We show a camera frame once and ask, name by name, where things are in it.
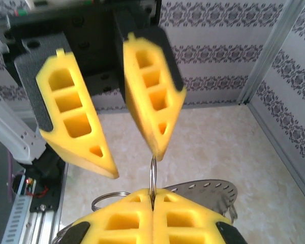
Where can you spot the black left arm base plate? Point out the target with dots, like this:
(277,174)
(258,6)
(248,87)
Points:
(48,200)

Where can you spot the aluminium frame post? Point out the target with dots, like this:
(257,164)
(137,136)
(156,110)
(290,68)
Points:
(269,50)

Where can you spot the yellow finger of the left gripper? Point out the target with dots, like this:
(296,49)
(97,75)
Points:
(66,142)
(145,114)

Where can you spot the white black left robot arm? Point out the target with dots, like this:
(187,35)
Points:
(12,132)

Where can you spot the metal disc with key rings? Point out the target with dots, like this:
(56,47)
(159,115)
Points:
(206,195)

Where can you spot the small circuit board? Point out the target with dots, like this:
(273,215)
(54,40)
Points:
(24,186)

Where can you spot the aluminium mounting rail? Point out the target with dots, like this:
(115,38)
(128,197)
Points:
(40,228)

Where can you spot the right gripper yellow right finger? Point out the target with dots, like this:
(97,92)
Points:
(158,223)

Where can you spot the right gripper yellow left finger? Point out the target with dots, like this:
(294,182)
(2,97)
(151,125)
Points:
(146,218)

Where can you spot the aluminium table edge rail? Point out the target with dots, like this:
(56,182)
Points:
(206,104)

